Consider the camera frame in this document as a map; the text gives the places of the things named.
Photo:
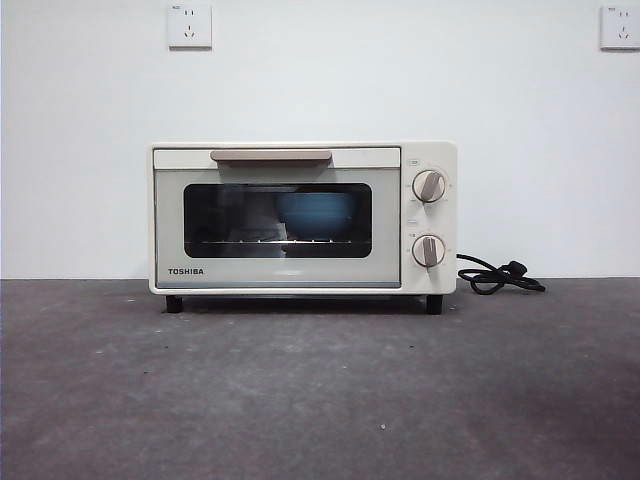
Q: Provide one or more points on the blue ribbed bowl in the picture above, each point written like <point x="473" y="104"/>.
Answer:
<point x="315" y="215"/>

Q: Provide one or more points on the beige oven knob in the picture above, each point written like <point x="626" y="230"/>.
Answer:
<point x="428" y="250"/>
<point x="430" y="186"/>

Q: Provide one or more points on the cream Toshiba toaster oven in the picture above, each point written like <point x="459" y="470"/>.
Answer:
<point x="430" y="215"/>

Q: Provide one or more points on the white wall socket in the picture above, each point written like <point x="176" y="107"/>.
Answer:
<point x="621" y="27"/>
<point x="189" y="27"/>

